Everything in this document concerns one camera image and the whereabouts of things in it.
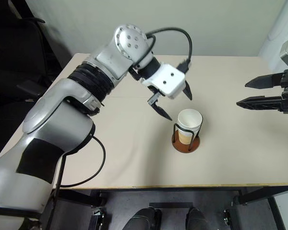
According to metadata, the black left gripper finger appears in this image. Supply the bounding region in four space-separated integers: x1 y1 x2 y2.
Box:
150 100 173 121
181 80 193 101

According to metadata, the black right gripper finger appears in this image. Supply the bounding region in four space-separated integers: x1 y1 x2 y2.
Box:
236 95 283 111
245 73 283 89

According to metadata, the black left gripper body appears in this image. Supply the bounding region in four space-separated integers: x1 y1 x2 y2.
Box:
147 59 192 106

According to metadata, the tan white ribbed paper cup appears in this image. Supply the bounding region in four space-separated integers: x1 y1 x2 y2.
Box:
178 129 195 145
178 109 204 135

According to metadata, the black flat plate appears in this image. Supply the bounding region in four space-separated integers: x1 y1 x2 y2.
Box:
148 202 194 210

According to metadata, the dark grey rounded shape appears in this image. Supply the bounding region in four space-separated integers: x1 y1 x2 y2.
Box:
122 207 162 230
186 207 216 230

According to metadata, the black table caster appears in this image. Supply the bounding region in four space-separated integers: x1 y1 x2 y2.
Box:
221 208 232 226
90 207 107 229

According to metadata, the black metal stand bar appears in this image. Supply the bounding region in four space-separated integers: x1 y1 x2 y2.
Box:
46 151 78 230

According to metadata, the black office chair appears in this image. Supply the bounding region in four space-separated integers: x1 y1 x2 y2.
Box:
0 16 57 107

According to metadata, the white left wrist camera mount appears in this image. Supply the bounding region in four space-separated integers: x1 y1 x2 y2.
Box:
139 63 186 100

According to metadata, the wooden cup holder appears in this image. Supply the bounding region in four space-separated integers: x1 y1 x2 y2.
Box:
170 122 201 153

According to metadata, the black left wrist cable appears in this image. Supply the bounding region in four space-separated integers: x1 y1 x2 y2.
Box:
133 28 192 70

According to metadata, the black left upper arm cable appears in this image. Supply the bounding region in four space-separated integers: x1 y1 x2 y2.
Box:
59 135 107 188

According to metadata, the black table frame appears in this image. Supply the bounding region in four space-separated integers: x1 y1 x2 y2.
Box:
54 185 288 230

